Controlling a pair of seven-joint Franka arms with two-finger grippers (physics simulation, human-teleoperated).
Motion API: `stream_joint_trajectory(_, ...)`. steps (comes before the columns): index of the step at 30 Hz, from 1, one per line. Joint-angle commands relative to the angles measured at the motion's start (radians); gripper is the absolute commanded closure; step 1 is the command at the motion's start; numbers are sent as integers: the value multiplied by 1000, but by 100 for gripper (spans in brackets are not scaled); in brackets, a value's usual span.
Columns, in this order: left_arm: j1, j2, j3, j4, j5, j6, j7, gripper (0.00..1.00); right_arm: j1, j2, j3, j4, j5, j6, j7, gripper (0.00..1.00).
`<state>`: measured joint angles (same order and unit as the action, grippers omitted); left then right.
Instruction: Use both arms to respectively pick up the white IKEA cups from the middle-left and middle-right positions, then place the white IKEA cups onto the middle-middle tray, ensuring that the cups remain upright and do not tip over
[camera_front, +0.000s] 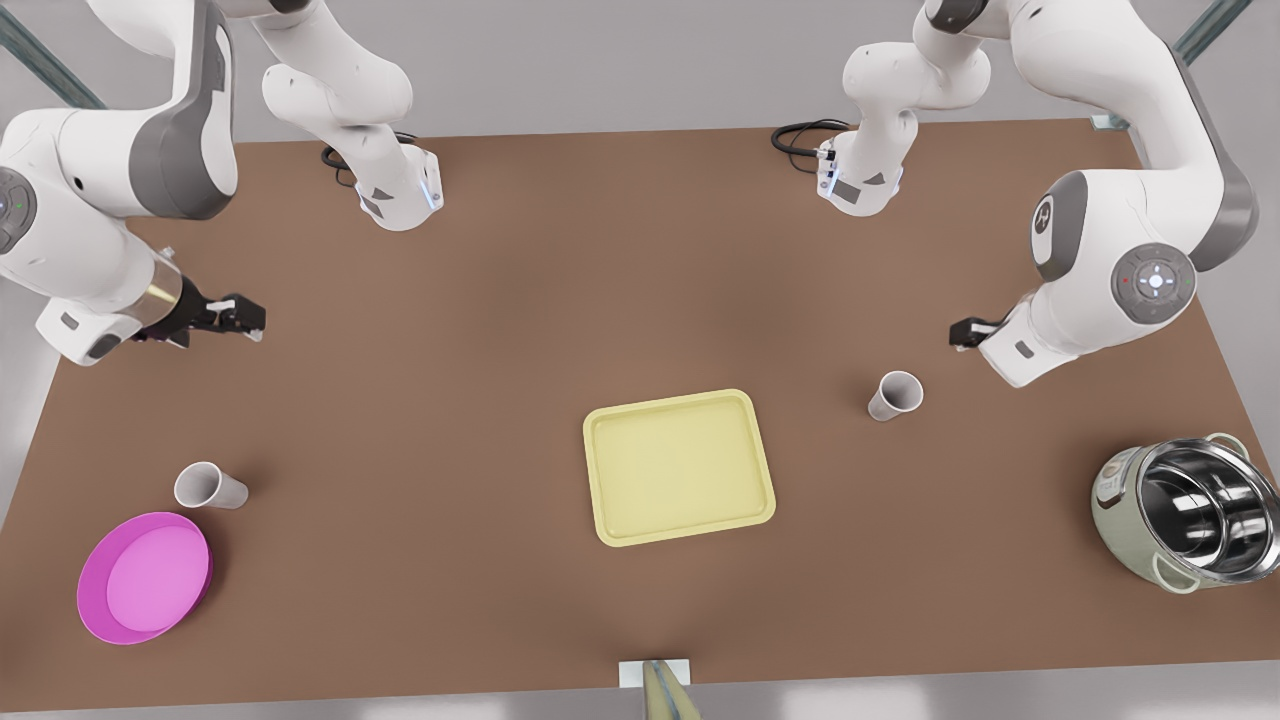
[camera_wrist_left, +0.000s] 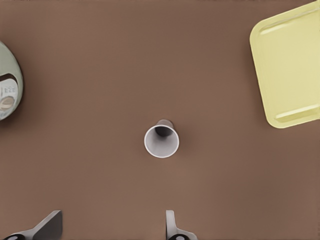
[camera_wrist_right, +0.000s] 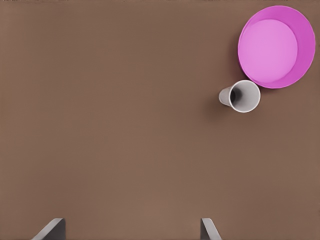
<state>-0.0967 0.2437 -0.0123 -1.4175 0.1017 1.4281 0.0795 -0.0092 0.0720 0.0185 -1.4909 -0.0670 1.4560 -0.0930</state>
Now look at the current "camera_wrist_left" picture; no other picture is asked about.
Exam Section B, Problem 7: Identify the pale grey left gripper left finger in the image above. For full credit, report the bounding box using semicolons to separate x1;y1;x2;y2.
1;209;63;240

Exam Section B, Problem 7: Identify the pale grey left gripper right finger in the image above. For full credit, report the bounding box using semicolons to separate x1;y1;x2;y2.
165;209;198;240

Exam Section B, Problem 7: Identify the white IKEA cup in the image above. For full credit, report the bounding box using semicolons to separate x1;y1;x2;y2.
143;119;180;159

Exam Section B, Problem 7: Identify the pale yellow tray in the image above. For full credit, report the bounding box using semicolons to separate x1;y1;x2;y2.
249;0;320;129

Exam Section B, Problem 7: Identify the grey printed packet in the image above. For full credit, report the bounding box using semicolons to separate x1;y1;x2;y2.
0;73;18;112

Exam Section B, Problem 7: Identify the pale green bowl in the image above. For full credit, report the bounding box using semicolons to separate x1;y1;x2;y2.
0;41;24;122

